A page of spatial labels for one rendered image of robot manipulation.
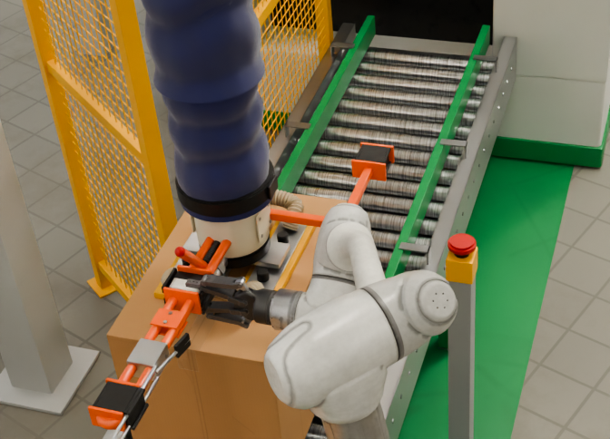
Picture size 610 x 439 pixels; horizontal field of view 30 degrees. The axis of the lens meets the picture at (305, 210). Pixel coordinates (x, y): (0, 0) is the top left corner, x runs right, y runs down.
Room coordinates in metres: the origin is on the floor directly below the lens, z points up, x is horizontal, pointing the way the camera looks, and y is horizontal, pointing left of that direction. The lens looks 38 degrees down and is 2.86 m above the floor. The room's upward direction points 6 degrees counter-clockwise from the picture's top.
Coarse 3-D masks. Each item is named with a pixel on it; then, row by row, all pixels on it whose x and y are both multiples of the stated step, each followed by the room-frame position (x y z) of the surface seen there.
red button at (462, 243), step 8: (448, 240) 2.13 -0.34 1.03; (456, 240) 2.12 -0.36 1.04; (464, 240) 2.12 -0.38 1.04; (472, 240) 2.12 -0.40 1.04; (448, 248) 2.11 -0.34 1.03; (456, 248) 2.10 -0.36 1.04; (464, 248) 2.09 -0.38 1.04; (472, 248) 2.10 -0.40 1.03; (456, 256) 2.11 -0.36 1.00; (464, 256) 2.10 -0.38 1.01
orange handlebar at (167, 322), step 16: (368, 176) 2.20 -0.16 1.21; (352, 192) 2.14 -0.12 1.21; (304, 224) 2.06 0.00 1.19; (320, 224) 2.04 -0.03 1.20; (208, 240) 2.01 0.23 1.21; (224, 240) 2.01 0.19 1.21; (176, 304) 1.82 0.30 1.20; (192, 304) 1.81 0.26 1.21; (160, 320) 1.76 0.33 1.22; (176, 320) 1.75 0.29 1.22; (176, 336) 1.72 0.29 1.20; (128, 368) 1.63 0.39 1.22; (96, 416) 1.51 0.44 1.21
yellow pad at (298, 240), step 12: (276, 228) 2.19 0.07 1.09; (300, 228) 2.17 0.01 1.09; (312, 228) 2.17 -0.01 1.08; (276, 240) 2.13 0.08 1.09; (288, 240) 2.11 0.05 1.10; (300, 240) 2.13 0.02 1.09; (288, 252) 2.08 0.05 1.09; (300, 252) 2.09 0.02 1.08; (288, 264) 2.04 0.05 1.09; (252, 276) 2.01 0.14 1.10; (264, 276) 1.98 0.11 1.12; (276, 276) 2.00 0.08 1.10; (288, 276) 2.00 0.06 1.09; (276, 288) 1.96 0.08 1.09
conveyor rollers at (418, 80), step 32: (384, 64) 3.78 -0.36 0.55; (416, 64) 3.80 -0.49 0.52; (448, 64) 3.75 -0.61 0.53; (352, 96) 3.62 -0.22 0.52; (384, 96) 3.57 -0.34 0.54; (416, 96) 3.54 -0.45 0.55; (448, 96) 3.51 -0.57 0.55; (480, 96) 3.53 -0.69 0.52; (352, 128) 3.37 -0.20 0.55; (384, 128) 3.39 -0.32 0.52; (416, 128) 3.35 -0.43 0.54; (320, 160) 3.20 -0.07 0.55; (416, 160) 3.16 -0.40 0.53; (448, 160) 3.13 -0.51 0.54; (320, 192) 3.02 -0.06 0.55; (384, 192) 3.02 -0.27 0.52; (416, 192) 2.98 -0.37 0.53; (384, 224) 2.83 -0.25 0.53; (384, 256) 2.66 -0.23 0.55; (416, 256) 2.64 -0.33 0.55
